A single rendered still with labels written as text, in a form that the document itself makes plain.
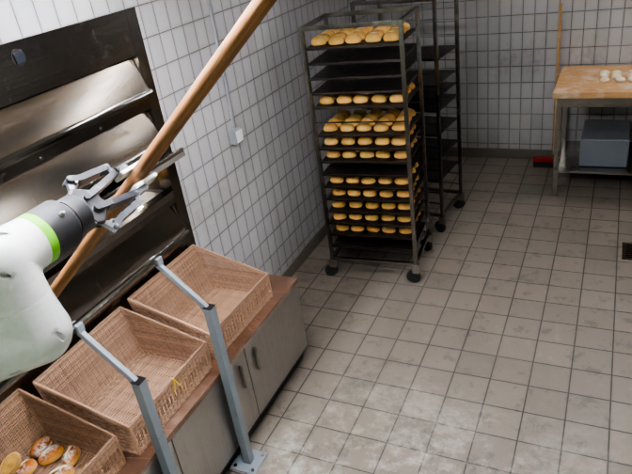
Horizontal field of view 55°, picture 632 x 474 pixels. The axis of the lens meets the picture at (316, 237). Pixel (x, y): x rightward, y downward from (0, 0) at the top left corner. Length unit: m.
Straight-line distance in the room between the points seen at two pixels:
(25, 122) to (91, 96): 0.37
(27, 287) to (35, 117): 1.73
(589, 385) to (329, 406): 1.38
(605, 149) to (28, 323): 4.93
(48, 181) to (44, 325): 1.74
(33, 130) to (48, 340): 1.72
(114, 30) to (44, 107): 0.54
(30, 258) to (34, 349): 0.14
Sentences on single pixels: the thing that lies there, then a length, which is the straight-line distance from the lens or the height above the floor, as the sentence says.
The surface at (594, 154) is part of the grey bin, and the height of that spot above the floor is 0.34.
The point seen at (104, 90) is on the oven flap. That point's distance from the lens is 2.98.
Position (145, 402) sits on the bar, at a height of 0.87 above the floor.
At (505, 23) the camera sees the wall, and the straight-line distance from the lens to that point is 6.00.
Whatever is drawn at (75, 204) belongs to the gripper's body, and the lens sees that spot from 1.13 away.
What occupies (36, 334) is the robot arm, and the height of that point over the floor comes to 1.86.
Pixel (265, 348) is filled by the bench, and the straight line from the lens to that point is 3.25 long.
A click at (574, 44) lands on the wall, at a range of 5.98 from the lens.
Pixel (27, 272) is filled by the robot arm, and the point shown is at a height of 1.95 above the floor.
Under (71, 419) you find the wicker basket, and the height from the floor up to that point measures 0.75.
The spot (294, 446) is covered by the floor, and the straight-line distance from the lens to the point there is 3.29.
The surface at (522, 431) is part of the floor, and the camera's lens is 3.31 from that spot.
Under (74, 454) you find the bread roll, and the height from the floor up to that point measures 0.63.
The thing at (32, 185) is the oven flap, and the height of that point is 1.56.
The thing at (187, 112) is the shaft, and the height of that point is 2.10.
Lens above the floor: 2.38
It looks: 28 degrees down
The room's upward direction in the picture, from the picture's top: 9 degrees counter-clockwise
